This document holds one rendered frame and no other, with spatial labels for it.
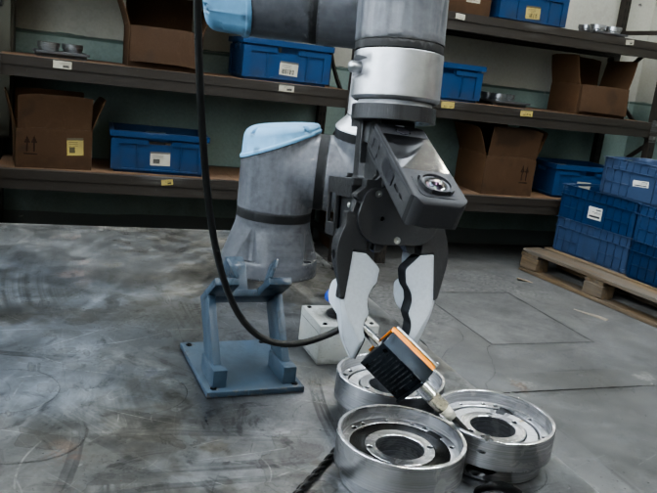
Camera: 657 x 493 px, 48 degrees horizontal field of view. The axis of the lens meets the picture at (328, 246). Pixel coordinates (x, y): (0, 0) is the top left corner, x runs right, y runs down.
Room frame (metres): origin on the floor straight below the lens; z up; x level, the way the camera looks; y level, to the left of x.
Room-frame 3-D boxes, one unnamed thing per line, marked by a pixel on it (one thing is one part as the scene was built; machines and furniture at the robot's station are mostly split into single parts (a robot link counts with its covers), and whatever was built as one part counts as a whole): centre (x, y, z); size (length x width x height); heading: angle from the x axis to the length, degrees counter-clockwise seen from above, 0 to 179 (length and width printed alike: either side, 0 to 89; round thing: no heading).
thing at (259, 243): (1.13, 0.09, 0.85); 0.15 x 0.15 x 0.10
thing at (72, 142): (3.91, 1.50, 0.64); 0.49 x 0.40 x 0.37; 116
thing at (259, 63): (4.36, 0.40, 1.11); 0.52 x 0.38 x 0.22; 111
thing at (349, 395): (0.67, -0.07, 0.82); 0.10 x 0.10 x 0.04
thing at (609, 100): (5.11, -1.60, 1.19); 0.45 x 0.40 x 0.37; 106
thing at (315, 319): (0.82, -0.02, 0.82); 0.08 x 0.07 x 0.05; 21
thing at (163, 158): (4.12, 1.01, 0.56); 0.52 x 0.38 x 0.22; 108
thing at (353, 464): (0.55, -0.08, 0.82); 0.10 x 0.10 x 0.04
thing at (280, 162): (1.13, 0.08, 0.97); 0.13 x 0.12 x 0.14; 89
